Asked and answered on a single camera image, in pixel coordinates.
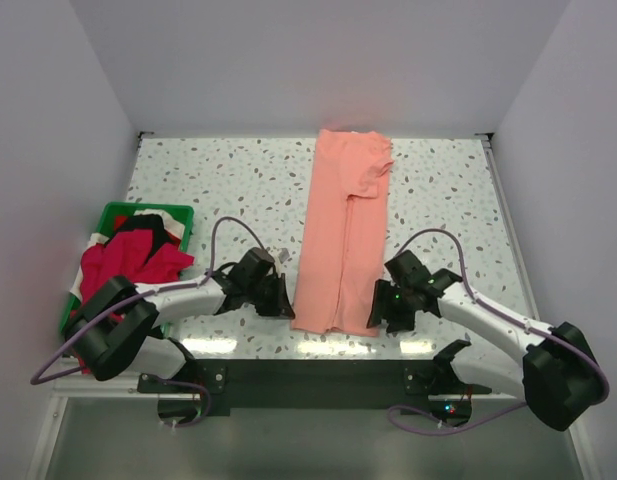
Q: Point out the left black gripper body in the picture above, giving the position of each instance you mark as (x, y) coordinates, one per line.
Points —
(267, 295)

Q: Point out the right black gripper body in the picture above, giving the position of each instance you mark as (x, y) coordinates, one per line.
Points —
(392, 304)

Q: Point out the salmon pink t shirt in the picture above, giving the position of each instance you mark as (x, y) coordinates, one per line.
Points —
(344, 235)

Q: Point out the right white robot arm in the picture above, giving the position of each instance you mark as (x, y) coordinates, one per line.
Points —
(559, 377)

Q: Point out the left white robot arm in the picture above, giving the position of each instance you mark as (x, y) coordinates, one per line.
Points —
(116, 329)

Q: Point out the green plastic basket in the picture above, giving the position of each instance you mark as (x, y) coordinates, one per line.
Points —
(182, 213)

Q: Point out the black garment in basket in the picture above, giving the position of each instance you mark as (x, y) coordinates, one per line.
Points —
(150, 223)

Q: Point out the red t shirt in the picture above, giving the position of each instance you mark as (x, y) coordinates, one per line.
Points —
(124, 255)

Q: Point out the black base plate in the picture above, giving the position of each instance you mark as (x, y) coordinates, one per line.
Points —
(185, 406)

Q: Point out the aluminium frame rail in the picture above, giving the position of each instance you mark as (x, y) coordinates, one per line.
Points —
(88, 382)

